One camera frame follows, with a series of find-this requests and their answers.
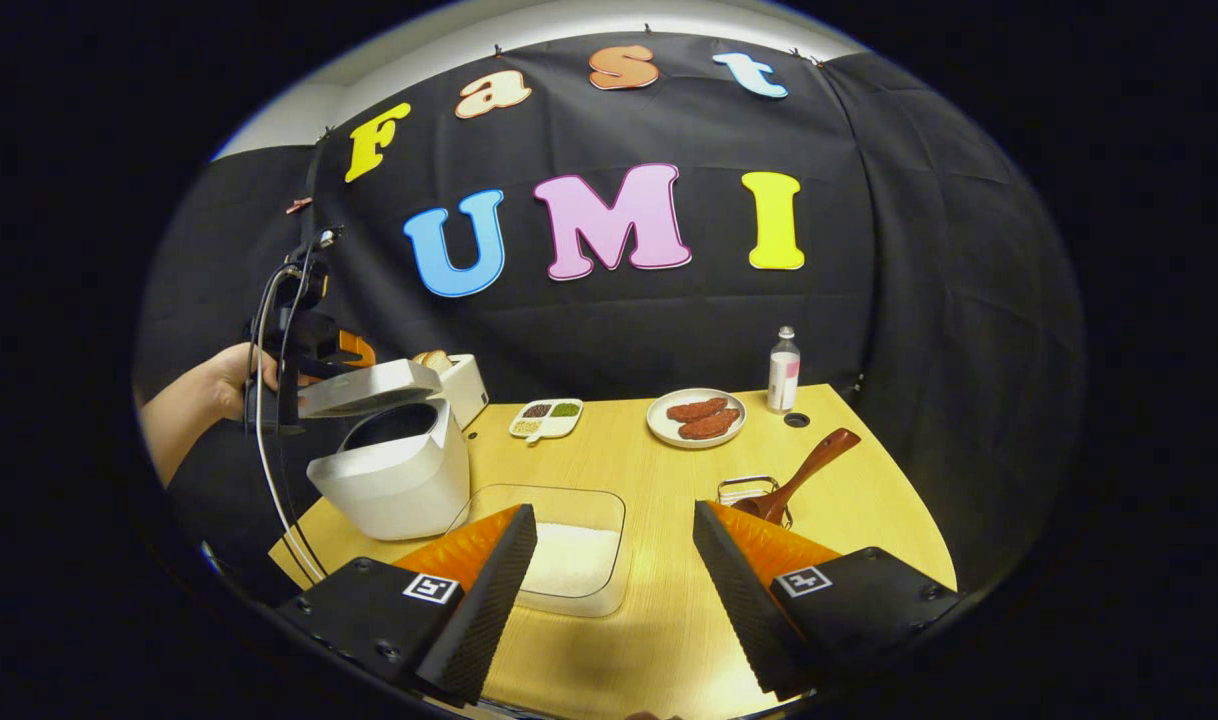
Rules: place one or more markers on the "white toaster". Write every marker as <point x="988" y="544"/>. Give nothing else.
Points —
<point x="466" y="390"/>

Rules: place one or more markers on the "red meat piece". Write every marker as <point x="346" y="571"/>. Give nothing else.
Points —
<point x="709" y="426"/>
<point x="697" y="409"/>

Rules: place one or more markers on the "white divided grain dish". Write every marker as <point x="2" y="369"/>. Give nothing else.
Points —
<point x="554" y="425"/>

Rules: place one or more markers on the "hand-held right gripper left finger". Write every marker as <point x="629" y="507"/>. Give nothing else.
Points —
<point x="489" y="600"/>

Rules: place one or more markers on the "toast bread slice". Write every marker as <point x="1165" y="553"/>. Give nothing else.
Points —
<point x="434" y="360"/>

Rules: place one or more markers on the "clear bottle pink label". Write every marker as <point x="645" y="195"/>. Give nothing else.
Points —
<point x="784" y="375"/>

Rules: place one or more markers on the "black backdrop cloth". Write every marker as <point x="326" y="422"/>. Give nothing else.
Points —
<point x="919" y="300"/>

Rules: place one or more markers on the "white round plate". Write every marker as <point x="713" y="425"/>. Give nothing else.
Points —
<point x="661" y="425"/>

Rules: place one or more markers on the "brown wooden spoon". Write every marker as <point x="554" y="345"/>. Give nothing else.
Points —
<point x="809" y="465"/>

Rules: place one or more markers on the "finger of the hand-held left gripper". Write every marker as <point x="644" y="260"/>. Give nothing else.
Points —
<point x="359" y="350"/>

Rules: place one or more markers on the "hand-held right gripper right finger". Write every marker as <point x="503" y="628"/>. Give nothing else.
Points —
<point x="739" y="600"/>

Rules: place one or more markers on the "white rice cooker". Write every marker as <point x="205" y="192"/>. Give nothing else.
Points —
<point x="399" y="490"/>

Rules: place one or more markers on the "clear plastic box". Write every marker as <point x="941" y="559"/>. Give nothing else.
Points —
<point x="489" y="500"/>

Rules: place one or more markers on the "white rice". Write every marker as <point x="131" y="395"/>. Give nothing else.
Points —
<point x="574" y="560"/>

